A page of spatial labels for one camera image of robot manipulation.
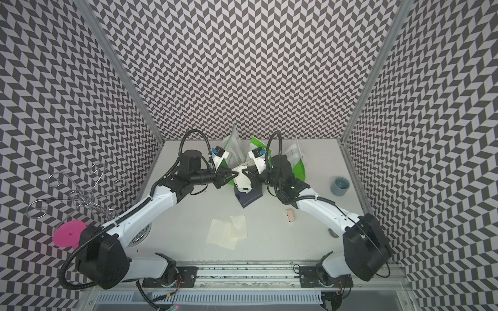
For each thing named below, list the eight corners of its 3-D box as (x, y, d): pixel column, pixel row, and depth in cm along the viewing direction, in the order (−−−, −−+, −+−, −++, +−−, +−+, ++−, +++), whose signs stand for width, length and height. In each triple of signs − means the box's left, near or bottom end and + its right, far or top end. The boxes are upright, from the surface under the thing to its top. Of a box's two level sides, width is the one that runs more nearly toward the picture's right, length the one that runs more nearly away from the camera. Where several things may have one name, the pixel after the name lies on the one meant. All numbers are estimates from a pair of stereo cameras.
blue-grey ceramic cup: (332, 198, 96) (336, 192, 91) (328, 183, 101) (332, 177, 96) (348, 198, 96) (353, 192, 91) (343, 183, 101) (347, 177, 96)
